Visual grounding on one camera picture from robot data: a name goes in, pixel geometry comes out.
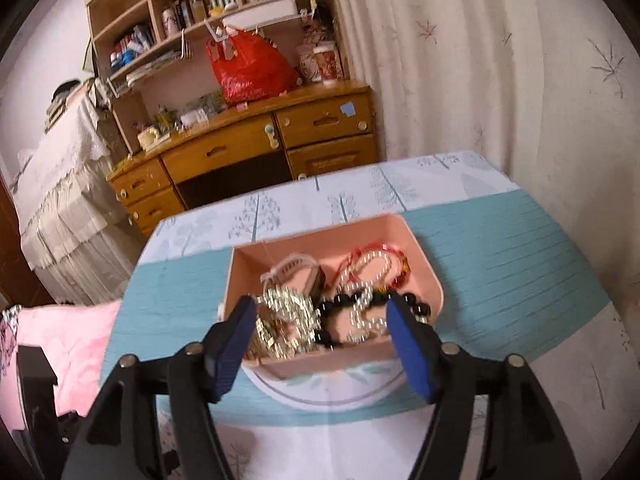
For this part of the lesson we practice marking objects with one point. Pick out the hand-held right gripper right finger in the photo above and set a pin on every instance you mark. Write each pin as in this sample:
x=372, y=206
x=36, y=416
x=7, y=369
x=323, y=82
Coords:
x=410, y=350

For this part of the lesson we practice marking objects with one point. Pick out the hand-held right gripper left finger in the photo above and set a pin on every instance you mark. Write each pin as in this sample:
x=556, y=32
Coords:
x=232, y=345

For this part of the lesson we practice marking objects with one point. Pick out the pink plastic jewelry box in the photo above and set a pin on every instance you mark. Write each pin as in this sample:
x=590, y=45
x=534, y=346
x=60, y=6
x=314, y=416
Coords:
x=325, y=360

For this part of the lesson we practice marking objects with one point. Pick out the rose gold bangle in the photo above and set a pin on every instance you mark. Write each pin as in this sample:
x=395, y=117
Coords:
x=290, y=266

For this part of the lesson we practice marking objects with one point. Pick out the patterned cloth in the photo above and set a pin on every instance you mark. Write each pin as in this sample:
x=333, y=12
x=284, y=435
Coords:
x=9, y=340

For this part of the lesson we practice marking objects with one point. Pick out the pink blanket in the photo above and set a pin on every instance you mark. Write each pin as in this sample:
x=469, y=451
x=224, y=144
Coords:
x=65, y=340

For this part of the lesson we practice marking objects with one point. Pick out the brown wooden door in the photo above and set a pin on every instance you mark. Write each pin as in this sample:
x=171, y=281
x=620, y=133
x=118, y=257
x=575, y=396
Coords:
x=20, y=285

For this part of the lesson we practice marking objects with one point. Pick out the wooden desk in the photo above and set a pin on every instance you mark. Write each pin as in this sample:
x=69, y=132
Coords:
x=235, y=152

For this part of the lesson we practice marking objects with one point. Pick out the lace covered furniture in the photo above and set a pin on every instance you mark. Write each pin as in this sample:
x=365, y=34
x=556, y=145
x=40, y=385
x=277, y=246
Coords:
x=65, y=185

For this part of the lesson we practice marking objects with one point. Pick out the green drawer hanger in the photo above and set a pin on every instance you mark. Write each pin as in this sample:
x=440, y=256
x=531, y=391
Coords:
x=270, y=135

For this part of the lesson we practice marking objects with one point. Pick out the pile of small desk boxes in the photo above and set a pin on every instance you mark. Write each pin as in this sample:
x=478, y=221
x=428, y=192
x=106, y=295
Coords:
x=192, y=115

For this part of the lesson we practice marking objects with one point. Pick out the blue sticker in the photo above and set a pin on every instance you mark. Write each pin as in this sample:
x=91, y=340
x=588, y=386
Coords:
x=348, y=110

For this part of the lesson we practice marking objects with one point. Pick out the wooden shelf hutch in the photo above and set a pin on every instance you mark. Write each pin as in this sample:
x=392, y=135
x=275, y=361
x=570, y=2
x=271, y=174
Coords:
x=127, y=115

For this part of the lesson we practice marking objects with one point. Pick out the red plastic bag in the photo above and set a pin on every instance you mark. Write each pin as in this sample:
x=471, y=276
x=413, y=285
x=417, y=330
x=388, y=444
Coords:
x=250, y=75

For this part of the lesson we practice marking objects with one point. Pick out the stack of books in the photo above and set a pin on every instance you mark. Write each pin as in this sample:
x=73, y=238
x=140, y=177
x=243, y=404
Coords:
x=55, y=112

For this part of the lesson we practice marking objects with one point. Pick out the floral paper cup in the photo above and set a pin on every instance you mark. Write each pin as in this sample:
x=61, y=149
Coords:
x=307, y=62
x=329, y=62

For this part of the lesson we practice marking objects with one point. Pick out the white leaf print curtain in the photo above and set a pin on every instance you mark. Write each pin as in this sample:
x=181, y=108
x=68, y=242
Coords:
x=475, y=60

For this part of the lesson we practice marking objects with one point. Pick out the black hat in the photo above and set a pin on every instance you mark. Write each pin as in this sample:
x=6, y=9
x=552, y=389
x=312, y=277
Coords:
x=67, y=88

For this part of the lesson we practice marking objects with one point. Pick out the white storage box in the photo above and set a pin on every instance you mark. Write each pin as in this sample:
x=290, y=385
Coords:
x=260, y=14

